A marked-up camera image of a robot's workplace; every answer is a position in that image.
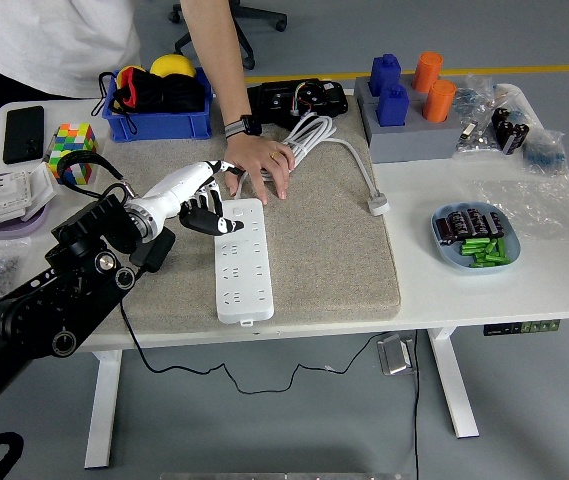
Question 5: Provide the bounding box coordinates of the person's left hand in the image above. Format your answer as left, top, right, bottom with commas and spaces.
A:
223, 133, 297, 205

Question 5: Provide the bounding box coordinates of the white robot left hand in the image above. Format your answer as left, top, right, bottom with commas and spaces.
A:
137, 158, 245, 237

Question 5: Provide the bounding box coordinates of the black power adapter with cord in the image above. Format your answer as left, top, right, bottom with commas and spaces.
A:
120, 229, 396, 396

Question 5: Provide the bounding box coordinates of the white power strip with cord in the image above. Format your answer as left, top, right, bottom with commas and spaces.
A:
213, 112, 392, 329

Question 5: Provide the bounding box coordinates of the black wristwatch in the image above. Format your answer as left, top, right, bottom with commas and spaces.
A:
223, 114, 264, 140

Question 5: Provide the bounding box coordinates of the blue plastic bin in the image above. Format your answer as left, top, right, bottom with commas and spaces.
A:
102, 66, 214, 143

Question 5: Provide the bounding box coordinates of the black cloth pouch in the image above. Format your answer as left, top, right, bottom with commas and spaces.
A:
161, 73, 206, 112

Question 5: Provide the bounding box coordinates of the colourful puzzle cube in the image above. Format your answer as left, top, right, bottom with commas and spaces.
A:
47, 122, 99, 186

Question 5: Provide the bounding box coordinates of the yellow ball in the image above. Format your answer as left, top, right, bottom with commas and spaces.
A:
149, 53, 198, 80

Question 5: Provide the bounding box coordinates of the grey-brown fabric mat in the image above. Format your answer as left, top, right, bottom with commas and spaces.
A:
66, 94, 402, 335

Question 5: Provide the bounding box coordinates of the blue plastic block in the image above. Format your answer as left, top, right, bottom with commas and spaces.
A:
377, 83, 410, 129
368, 53, 402, 97

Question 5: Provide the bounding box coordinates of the black office chair base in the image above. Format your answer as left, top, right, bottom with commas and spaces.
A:
168, 0, 289, 70

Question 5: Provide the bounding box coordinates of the grey foam holder block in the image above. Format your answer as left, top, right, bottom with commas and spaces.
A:
363, 97, 460, 165
353, 74, 433, 109

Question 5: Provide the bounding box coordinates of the black smartphone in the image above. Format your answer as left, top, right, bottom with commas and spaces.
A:
2, 105, 46, 165

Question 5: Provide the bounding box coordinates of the purple tray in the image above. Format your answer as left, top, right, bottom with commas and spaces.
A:
0, 172, 51, 239

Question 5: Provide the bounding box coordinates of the orange plastic cylinder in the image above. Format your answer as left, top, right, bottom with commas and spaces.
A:
422, 78, 458, 124
411, 51, 444, 94

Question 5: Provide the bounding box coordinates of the person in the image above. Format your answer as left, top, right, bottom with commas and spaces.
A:
0, 0, 143, 120

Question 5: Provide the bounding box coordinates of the black capacitor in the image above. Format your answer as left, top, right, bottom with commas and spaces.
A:
463, 208, 490, 236
433, 217, 458, 246
483, 212, 506, 238
447, 212, 471, 237

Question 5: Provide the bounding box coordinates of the light blue plate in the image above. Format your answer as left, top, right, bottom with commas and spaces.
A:
430, 201, 522, 276

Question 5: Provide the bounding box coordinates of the clear bag of metal parts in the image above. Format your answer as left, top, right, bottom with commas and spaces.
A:
453, 119, 501, 157

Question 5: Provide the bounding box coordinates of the clear bag of blue resistors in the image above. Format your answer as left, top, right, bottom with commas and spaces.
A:
455, 74, 496, 121

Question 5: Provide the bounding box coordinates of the white table leg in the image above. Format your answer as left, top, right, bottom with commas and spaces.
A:
426, 327, 480, 440
84, 349, 123, 470

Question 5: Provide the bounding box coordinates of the silver foot pedal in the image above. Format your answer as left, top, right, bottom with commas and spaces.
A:
376, 333, 418, 376

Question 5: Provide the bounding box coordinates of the clear bag of black capacitors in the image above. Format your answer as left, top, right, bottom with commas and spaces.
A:
491, 104, 533, 156

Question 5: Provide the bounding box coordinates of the empty clear plastic bag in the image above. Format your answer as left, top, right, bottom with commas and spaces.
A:
471, 174, 569, 242

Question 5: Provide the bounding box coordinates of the clear bag of blue components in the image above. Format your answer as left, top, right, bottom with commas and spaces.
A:
521, 128, 569, 177

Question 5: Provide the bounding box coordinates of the black table control panel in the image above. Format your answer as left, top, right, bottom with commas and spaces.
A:
482, 318, 562, 337

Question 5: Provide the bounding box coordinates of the black electronic device with wires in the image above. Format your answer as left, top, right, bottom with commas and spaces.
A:
246, 78, 349, 125

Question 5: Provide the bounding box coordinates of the black drawstring pouch red lining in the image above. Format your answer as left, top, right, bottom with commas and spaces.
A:
92, 65, 165, 135

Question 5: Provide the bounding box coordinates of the black pedal cable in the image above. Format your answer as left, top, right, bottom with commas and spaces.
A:
411, 327, 423, 480

